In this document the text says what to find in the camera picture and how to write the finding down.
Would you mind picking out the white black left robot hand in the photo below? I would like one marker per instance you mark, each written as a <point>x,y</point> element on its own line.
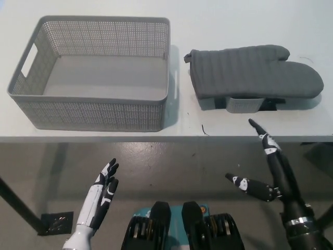
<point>97,198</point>

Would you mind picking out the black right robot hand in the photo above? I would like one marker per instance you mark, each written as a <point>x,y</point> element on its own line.
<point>288,192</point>

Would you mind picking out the dark grey oven glove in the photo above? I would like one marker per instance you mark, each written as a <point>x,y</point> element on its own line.
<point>242,73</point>

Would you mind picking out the small grey perforated container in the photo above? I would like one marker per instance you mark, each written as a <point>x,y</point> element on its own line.
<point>243,105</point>

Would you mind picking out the black table leg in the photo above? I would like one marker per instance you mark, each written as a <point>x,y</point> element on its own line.
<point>20,203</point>

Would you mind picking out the large grey perforated basket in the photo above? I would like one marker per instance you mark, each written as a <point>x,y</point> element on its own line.
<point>104,112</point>

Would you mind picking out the black teal robot body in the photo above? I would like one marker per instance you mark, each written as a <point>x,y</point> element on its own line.
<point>182,229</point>

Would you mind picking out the thin black thread scrap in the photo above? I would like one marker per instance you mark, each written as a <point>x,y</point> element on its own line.
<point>204,130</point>

